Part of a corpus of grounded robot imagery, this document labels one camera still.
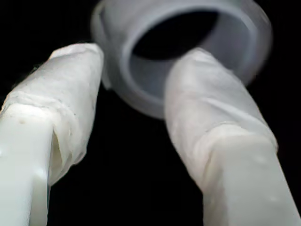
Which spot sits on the white tape roll wrap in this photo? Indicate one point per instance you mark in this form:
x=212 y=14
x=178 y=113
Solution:
x=113 y=35

